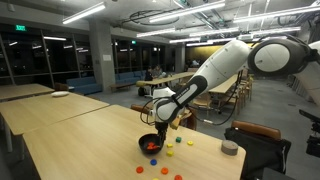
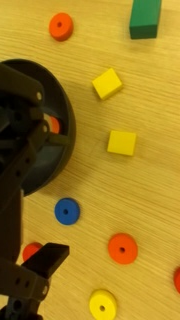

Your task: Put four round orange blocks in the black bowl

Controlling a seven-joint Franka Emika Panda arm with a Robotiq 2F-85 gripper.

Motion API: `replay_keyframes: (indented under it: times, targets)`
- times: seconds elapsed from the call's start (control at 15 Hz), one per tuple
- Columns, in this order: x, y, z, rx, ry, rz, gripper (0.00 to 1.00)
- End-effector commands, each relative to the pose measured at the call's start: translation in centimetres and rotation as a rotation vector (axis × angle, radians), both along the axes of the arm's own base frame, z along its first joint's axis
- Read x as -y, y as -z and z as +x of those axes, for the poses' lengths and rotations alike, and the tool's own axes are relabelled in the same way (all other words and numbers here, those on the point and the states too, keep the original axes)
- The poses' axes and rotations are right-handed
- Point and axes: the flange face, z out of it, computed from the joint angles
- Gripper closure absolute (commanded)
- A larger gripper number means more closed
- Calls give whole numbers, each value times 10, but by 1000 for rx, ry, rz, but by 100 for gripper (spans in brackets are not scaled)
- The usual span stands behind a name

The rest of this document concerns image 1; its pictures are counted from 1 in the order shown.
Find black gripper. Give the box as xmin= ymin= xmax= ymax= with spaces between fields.
xmin=154 ymin=121 xmax=170 ymax=148

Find black bowl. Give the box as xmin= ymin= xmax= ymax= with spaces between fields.
xmin=137 ymin=133 xmax=165 ymax=156

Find wooden block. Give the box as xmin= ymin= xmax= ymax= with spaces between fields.
xmin=169 ymin=114 xmax=184 ymax=131

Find open cardboard box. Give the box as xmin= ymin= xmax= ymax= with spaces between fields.
xmin=145 ymin=100 xmax=198 ymax=131

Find wooden chair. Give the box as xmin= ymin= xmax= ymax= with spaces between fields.
xmin=193 ymin=92 xmax=214 ymax=114

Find long wooden table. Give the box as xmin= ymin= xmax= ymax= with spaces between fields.
xmin=135 ymin=71 xmax=199 ymax=100
xmin=208 ymin=74 xmax=238 ymax=95

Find seated person dark clothes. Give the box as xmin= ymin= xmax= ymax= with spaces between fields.
xmin=144 ymin=69 xmax=154 ymax=82

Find seated person light clothes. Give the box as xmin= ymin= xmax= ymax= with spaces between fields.
xmin=153 ymin=65 xmax=164 ymax=79

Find wooden bench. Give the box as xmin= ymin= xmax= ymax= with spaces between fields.
xmin=109 ymin=82 xmax=134 ymax=93

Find blue sofa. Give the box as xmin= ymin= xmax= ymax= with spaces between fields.
xmin=114 ymin=70 xmax=148 ymax=85
xmin=65 ymin=76 xmax=103 ymax=96

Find ceiling light strip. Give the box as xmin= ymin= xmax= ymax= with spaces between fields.
xmin=232 ymin=4 xmax=320 ymax=24
xmin=148 ymin=0 xmax=227 ymax=24
xmin=61 ymin=1 xmax=107 ymax=25
xmin=135 ymin=27 xmax=177 ymax=38
xmin=168 ymin=37 xmax=201 ymax=44

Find white plate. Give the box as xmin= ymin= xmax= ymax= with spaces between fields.
xmin=50 ymin=90 xmax=70 ymax=98

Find concrete pillar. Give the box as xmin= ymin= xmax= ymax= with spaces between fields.
xmin=88 ymin=19 xmax=116 ymax=93

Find light wooden table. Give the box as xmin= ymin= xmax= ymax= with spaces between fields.
xmin=0 ymin=92 xmax=110 ymax=153
xmin=0 ymin=83 xmax=55 ymax=103

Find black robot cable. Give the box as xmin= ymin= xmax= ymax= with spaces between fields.
xmin=139 ymin=33 xmax=320 ymax=127

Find grey duct tape roll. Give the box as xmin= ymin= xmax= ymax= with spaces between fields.
xmin=220 ymin=139 xmax=239 ymax=156

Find black camera on tripod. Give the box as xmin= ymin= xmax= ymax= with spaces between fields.
xmin=298 ymin=109 xmax=320 ymax=159

